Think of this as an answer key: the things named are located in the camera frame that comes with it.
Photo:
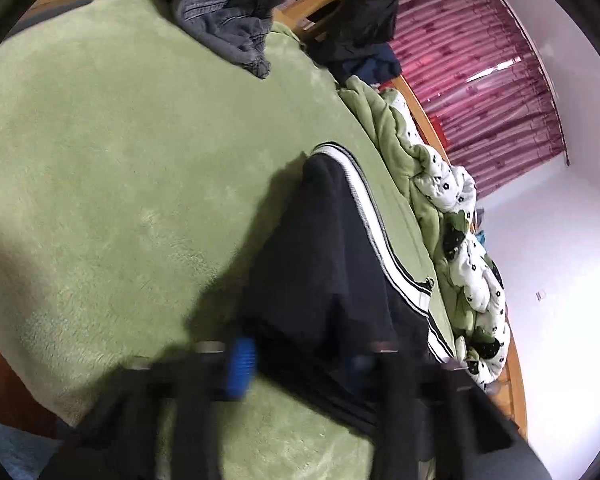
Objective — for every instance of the red patterned curtain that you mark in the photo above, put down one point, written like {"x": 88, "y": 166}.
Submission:
{"x": 480, "y": 85}

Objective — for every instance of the navy cloth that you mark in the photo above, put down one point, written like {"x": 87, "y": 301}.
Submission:
{"x": 375, "y": 67}

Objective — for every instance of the wooden bed frame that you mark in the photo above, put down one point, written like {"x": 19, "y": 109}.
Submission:
{"x": 514, "y": 375}

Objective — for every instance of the white floral quilt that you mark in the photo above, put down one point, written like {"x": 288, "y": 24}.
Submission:
{"x": 445, "y": 190}

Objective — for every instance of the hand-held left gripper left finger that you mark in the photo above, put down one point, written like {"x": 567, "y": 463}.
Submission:
{"x": 240, "y": 365}

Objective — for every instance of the person's blue trouser leg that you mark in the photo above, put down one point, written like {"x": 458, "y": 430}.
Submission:
{"x": 10, "y": 452}

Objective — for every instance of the black pants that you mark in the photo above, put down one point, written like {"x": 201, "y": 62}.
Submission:
{"x": 320, "y": 260}

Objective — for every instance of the green fleece blanket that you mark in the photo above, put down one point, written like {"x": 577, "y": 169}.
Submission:
{"x": 105, "y": 185}

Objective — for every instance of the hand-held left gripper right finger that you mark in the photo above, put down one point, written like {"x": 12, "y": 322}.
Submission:
{"x": 360, "y": 366}

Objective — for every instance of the black jacket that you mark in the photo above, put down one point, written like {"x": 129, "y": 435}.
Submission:
{"x": 365, "y": 10}

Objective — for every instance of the grey jeans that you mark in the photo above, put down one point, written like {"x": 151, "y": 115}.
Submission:
{"x": 225, "y": 20}

